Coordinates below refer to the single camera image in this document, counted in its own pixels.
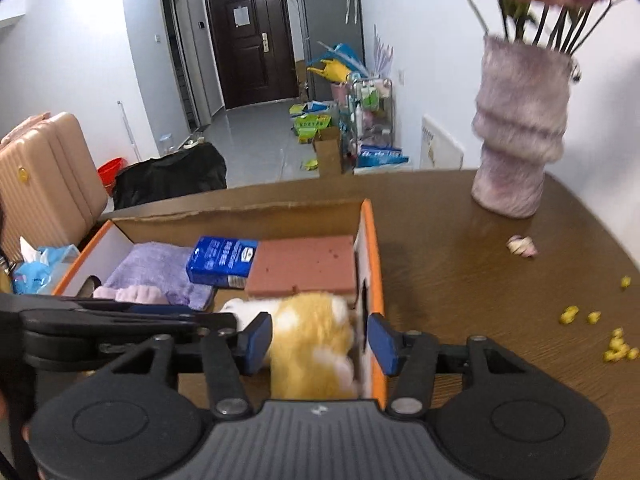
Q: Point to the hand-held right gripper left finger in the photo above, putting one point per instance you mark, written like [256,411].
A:
[259,342]

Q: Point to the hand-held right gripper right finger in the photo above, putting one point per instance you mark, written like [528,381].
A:
[382,342]

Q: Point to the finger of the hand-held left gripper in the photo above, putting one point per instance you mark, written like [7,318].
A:
[125,322]

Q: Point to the yellow plush toy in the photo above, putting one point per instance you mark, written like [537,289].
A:
[310,340]

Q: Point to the purple towel cloth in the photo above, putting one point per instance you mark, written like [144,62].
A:
[155,265]

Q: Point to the small blue carton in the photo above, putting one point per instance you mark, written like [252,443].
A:
[220,262]

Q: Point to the orange-edged cardboard box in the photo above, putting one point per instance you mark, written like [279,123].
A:
[225,222]

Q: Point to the blue tissue pack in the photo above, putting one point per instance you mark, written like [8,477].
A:
[42,270]

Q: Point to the red plastic basin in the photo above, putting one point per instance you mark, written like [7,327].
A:
[111,172]

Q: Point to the black duffel bag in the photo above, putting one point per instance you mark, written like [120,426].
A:
[170,175]

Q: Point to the pink suitcase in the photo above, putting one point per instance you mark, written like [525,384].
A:
[45,180]

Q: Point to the fallen pink petal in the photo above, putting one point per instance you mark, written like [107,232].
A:
[521,246]

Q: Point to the blue and white packet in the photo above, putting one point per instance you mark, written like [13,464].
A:
[382,157]

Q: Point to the small brown cardboard box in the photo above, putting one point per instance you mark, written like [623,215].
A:
[327,152]

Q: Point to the green printed boxes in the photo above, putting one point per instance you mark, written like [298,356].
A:
[311,124]

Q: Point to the scattered yellow crumbs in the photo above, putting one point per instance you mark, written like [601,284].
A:
[617,345]

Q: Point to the pink textured vase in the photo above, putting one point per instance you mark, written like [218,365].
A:
[520,130]

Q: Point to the blue and yellow plastic bags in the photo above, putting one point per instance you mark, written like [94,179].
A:
[340,62]

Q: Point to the dark brown door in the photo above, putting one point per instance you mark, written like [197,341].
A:
[250,45]

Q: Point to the grey refrigerator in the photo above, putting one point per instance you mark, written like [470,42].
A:
[325,15]

